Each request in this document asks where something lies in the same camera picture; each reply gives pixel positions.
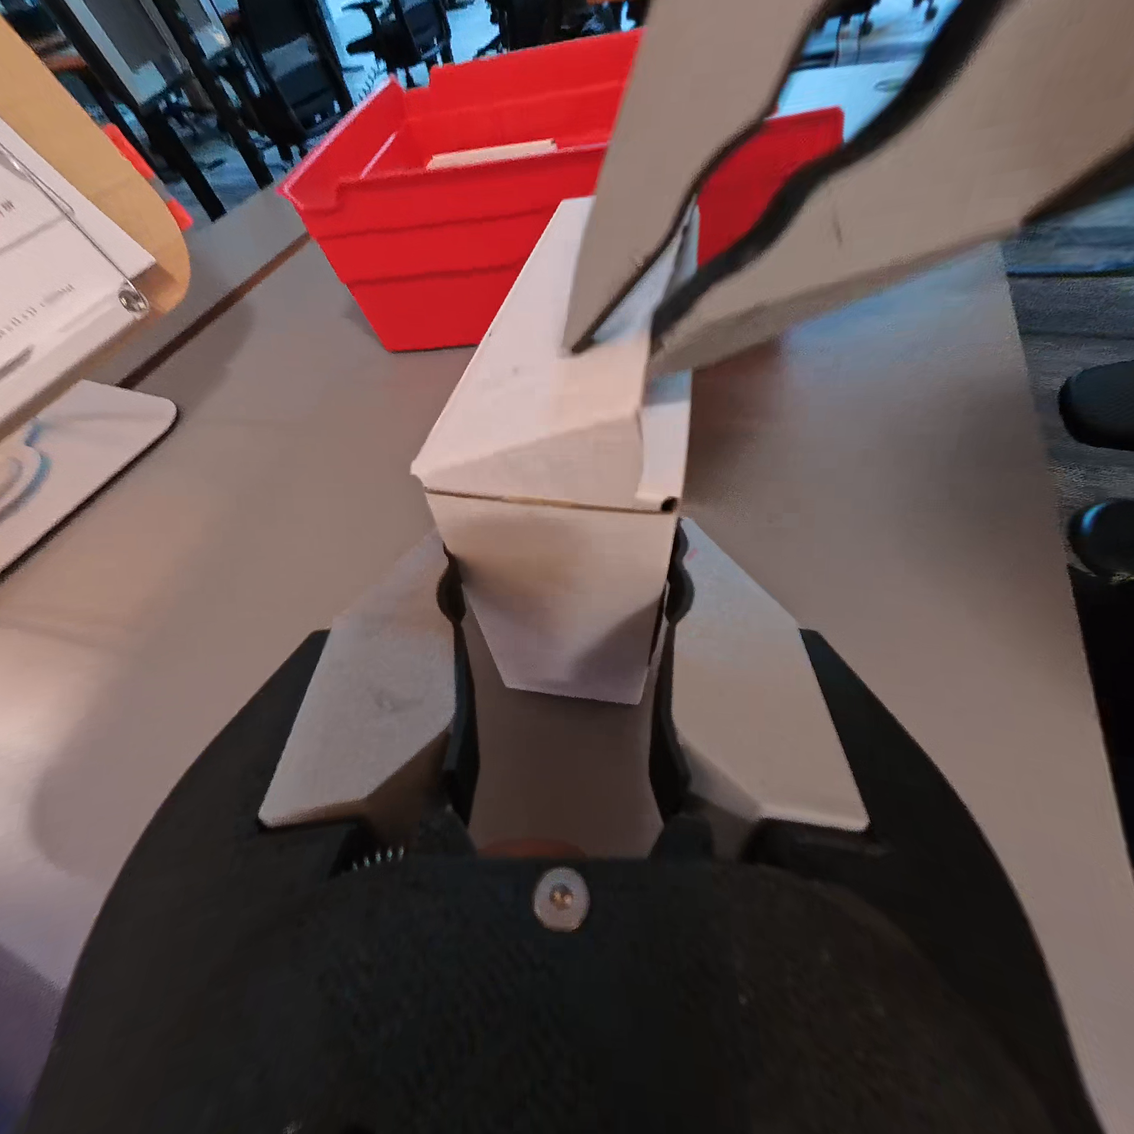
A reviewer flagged red plastic bin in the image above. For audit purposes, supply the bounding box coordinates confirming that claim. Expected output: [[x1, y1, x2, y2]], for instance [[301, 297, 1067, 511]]
[[277, 26, 845, 353]]

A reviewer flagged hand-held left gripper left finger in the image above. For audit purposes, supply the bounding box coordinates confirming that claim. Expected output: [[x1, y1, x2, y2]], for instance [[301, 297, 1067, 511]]
[[259, 532, 483, 831]]

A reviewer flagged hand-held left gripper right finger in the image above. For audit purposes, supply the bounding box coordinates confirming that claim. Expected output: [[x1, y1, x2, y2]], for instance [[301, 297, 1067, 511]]
[[654, 520, 871, 837]]

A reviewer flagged black office chair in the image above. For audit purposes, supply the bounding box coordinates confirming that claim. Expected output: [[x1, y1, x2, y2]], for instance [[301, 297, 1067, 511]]
[[344, 0, 449, 89]]

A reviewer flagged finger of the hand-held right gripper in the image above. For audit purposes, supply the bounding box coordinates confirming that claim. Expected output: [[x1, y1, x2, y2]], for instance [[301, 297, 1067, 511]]
[[567, 0, 830, 357], [651, 0, 1134, 378]]

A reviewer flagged white cardboard mailer box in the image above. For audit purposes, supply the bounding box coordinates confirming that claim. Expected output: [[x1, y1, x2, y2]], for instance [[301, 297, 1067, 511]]
[[429, 137, 564, 170], [411, 199, 700, 707]]

